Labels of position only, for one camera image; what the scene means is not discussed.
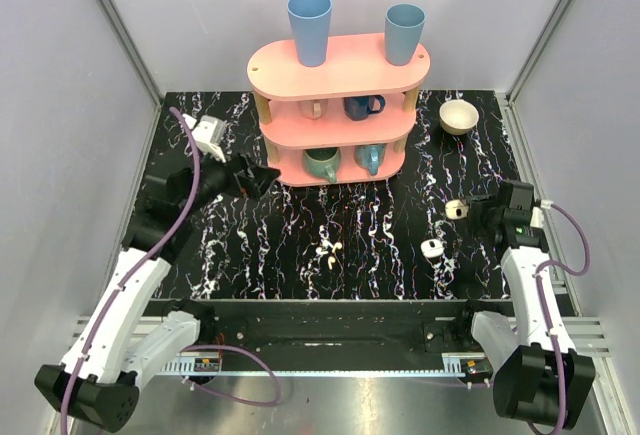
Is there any pink three-tier wooden shelf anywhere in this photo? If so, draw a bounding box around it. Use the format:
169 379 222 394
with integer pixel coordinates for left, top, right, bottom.
247 33 431 187

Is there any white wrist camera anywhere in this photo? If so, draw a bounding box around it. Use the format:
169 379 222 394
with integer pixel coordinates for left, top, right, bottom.
530 199 553 229
182 114 227 163

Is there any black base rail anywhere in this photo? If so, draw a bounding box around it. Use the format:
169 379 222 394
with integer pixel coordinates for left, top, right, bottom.
144 299 515 354

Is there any blue plastic cup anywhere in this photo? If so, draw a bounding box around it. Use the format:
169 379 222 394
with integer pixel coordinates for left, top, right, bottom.
287 0 332 67
384 3 426 66

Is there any left blue plastic cup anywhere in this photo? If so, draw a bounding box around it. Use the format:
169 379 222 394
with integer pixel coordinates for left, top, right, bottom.
287 0 332 67

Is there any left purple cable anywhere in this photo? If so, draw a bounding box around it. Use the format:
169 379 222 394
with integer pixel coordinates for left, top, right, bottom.
58 107 284 435

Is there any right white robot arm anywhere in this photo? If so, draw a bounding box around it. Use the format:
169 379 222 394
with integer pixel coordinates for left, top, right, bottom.
453 180 596 434

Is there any white earbud charging case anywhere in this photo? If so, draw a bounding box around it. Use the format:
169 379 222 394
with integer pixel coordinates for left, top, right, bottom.
420 239 444 259

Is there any beige mug on shelf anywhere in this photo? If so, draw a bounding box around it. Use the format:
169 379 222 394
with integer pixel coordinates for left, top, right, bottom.
298 99 328 120

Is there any cream ceramic bowl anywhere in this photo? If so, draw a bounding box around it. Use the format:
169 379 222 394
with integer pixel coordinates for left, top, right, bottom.
439 99 479 136

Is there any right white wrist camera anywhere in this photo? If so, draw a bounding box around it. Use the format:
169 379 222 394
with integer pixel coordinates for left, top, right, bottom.
530 199 553 229

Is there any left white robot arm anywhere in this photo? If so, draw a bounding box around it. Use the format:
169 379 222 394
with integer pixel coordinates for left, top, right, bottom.
34 154 281 433

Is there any light blue butterfly mug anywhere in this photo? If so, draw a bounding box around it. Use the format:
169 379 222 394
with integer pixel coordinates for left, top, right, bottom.
354 144 386 176

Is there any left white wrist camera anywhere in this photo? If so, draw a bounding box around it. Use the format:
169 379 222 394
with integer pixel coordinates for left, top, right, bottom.
182 114 227 163

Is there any dark blue faceted mug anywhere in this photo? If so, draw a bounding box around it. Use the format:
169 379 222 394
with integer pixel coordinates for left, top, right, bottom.
343 95 386 121

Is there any green ceramic mug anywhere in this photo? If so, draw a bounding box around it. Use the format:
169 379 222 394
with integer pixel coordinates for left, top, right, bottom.
303 147 341 183

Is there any right blue plastic cup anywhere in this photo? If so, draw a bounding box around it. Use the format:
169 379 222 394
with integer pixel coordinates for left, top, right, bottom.
384 3 426 66

